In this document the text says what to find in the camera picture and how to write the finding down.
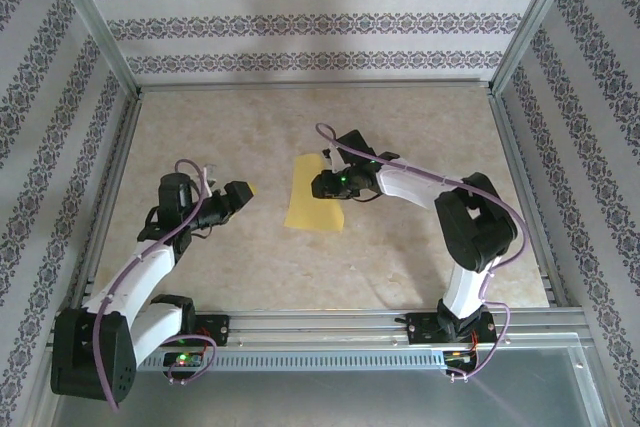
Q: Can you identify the grey metal sheet panel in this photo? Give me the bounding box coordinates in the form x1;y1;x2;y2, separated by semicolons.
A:
47;346;614;427

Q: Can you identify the aluminium frame post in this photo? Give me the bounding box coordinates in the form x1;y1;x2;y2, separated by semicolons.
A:
38;0;146;98
488;0;591;96

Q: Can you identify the long aluminium mounting rail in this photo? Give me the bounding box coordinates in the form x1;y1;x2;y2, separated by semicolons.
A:
47;307;589;351

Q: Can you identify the controller board with orange wires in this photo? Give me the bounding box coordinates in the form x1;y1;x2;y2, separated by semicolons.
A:
444;349;479;366

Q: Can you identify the grey slotted cable duct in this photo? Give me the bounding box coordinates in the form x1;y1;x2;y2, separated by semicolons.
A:
135;350;446;372

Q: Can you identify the controller board with green light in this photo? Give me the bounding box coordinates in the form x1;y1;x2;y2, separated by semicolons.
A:
163;351;204;368

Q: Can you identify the short aluminium table rail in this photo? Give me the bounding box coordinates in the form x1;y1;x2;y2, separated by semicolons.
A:
135;78;496;94

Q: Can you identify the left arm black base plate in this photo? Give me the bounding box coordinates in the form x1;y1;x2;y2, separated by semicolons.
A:
192;314;231;348

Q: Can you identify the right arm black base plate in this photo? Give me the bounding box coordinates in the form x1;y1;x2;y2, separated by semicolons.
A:
405;311;497;347

